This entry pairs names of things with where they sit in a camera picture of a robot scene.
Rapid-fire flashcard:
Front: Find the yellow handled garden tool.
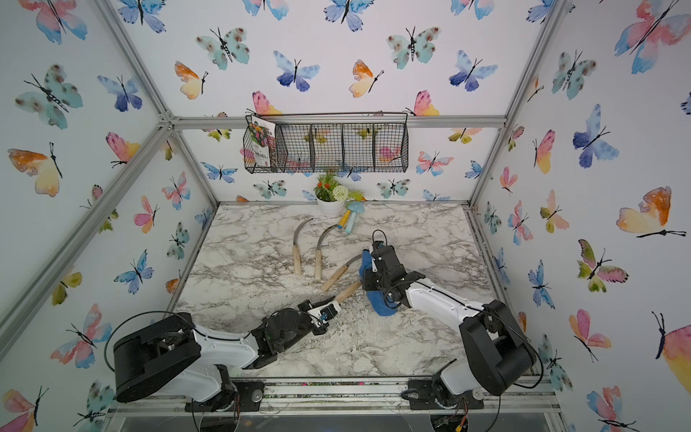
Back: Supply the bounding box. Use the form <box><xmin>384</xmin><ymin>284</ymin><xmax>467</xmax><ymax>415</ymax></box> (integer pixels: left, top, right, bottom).
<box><xmin>338</xmin><ymin>210</ymin><xmax>352</xmax><ymax>230</ymax></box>

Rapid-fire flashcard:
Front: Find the blue microfiber rag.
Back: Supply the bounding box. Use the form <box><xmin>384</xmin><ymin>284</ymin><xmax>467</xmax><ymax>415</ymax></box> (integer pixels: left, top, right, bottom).
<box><xmin>359</xmin><ymin>249</ymin><xmax>399</xmax><ymax>317</ymax></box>

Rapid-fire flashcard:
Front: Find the teal garden trowel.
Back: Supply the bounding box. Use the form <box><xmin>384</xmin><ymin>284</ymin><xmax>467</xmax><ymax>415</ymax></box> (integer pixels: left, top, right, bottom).
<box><xmin>345</xmin><ymin>201</ymin><xmax>365</xmax><ymax>234</ymax></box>

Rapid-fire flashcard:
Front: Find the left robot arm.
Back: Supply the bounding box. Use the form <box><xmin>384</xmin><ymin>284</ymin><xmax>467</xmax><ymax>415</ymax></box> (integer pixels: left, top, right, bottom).
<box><xmin>111</xmin><ymin>297</ymin><xmax>340</xmax><ymax>412</ymax></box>

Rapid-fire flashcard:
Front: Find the white pot with plant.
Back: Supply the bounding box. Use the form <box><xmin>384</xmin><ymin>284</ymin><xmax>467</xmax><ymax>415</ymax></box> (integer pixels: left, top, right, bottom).
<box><xmin>313</xmin><ymin>172</ymin><xmax>365</xmax><ymax>219</ymax></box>

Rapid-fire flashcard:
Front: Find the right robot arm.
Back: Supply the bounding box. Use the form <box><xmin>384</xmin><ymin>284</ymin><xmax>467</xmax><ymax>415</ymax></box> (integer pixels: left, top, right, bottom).
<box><xmin>360</xmin><ymin>241</ymin><xmax>537</xmax><ymax>405</ymax></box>

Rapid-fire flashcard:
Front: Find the aluminium front rail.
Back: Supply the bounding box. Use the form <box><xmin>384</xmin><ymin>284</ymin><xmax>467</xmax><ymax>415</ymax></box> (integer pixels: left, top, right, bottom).
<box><xmin>104</xmin><ymin>376</ymin><xmax>563</xmax><ymax>417</ymax></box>

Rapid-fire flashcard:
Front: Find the seed packet in basket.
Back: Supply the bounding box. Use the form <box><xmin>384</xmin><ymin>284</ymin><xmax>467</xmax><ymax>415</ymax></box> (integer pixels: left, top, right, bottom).
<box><xmin>248</xmin><ymin>116</ymin><xmax>276</xmax><ymax>167</ymax></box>

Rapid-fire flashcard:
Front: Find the black wire wall basket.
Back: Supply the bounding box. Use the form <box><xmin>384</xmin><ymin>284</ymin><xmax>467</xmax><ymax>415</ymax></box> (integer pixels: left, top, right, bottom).
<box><xmin>242</xmin><ymin>112</ymin><xmax>410</xmax><ymax>175</ymax></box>

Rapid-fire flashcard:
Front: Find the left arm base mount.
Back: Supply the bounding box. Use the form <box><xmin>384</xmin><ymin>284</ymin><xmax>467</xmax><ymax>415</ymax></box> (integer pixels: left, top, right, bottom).
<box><xmin>185</xmin><ymin>380</ymin><xmax>266</xmax><ymax>414</ymax></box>

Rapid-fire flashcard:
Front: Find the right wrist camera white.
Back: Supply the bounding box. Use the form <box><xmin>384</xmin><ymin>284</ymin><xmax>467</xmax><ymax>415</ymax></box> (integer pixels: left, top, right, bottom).
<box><xmin>371</xmin><ymin>229</ymin><xmax>388</xmax><ymax>254</ymax></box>

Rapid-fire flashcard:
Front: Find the sickle wooden handle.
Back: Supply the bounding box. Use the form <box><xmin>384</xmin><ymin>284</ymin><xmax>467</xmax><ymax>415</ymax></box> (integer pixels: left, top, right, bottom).
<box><xmin>321</xmin><ymin>255</ymin><xmax>362</xmax><ymax>293</ymax></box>
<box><xmin>335</xmin><ymin>280</ymin><xmax>362</xmax><ymax>304</ymax></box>
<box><xmin>293</xmin><ymin>218</ymin><xmax>313</xmax><ymax>276</ymax></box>
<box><xmin>314</xmin><ymin>224</ymin><xmax>338</xmax><ymax>281</ymax></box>

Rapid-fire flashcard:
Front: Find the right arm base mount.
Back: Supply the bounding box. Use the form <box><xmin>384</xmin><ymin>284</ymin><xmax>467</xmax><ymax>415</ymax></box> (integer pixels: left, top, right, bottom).
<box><xmin>401</xmin><ymin>360</ymin><xmax>484</xmax><ymax>410</ymax></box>

